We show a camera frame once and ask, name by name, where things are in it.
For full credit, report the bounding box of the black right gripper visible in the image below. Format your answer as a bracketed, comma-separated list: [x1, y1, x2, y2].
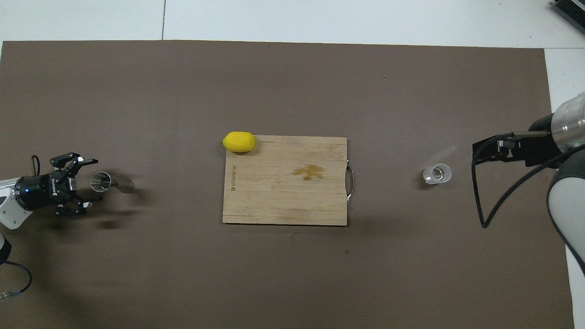
[474, 114, 564, 169]

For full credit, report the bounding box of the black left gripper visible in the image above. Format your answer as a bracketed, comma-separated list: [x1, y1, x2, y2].
[14, 152, 104, 218]

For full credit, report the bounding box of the steel jigger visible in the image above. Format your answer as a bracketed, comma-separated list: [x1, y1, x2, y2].
[90, 171, 135, 194]

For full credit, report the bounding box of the small clear glass cup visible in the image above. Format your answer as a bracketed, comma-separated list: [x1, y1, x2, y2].
[422, 163, 452, 185]

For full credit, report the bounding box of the grey ribbed device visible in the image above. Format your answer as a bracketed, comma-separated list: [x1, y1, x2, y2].
[551, 0, 585, 23]

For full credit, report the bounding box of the yellow lemon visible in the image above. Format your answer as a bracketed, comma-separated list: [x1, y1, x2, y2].
[222, 131, 256, 153]

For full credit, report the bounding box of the wooden cutting board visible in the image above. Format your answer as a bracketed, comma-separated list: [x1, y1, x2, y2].
[223, 135, 355, 226]

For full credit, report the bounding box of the brown table mat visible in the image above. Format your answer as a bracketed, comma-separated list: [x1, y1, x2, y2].
[0, 40, 575, 329]

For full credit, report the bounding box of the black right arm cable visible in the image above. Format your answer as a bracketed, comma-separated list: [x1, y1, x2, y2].
[472, 132, 585, 229]

